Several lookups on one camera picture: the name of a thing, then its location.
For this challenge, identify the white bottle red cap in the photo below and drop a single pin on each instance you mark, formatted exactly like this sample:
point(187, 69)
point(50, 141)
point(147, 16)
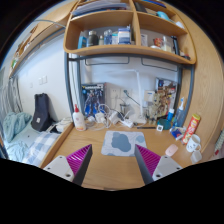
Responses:
point(78, 119)

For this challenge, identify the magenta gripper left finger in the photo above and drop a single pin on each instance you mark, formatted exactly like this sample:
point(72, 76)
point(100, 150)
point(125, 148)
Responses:
point(72, 167)

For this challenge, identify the white power strip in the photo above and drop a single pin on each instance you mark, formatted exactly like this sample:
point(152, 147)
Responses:
point(127, 123)

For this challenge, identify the wooden wall shelf unit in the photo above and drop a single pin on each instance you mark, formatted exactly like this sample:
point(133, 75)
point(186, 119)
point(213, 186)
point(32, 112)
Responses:
point(138, 21)

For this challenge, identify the blue model kit box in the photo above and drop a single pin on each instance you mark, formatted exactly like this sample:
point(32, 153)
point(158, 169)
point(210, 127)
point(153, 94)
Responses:
point(93, 96)

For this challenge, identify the white desk lamp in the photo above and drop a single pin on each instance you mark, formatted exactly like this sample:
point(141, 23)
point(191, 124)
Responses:
point(141, 116)

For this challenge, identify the black backpack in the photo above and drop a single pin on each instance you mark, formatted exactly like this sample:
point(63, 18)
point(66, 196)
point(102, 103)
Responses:
point(41, 120)

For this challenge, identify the teal round container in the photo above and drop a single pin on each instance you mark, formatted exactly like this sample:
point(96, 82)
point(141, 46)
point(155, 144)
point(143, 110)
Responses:
point(164, 123)

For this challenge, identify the dark thermos bottle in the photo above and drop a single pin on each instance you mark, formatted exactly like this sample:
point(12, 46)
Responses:
point(92, 38)

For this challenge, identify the blue white box on shelf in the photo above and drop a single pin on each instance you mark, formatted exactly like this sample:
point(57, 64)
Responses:
point(124, 36)

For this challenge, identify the teal blanket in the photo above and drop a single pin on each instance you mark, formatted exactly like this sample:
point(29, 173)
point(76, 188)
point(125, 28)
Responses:
point(14, 123)

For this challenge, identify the grey cloud mouse pad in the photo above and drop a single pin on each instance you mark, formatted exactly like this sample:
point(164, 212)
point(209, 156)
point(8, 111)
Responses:
point(122, 143)

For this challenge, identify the small white clock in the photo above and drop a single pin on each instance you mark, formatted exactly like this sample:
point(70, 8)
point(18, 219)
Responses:
point(159, 128)

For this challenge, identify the blue spray bottle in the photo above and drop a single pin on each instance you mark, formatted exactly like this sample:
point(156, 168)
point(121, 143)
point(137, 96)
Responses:
point(179, 113)

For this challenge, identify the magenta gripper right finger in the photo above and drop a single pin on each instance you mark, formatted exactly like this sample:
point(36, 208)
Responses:
point(152, 166)

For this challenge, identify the pink computer mouse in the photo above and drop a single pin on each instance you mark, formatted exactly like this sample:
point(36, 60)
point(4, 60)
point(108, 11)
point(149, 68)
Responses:
point(171, 150)

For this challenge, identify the small white cup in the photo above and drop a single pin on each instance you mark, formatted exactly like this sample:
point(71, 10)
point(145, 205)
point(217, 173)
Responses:
point(196, 156)

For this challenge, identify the colourful model kit box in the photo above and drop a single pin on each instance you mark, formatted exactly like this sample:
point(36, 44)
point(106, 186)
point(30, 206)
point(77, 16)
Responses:
point(167, 90)

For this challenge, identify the white mug with print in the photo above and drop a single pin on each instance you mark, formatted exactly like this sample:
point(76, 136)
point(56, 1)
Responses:
point(194, 143)

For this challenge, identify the black pen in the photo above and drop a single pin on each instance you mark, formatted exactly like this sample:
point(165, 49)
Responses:
point(146, 127)

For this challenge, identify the red chips can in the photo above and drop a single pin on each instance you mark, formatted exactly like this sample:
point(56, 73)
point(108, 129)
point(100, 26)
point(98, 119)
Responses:
point(193, 124)

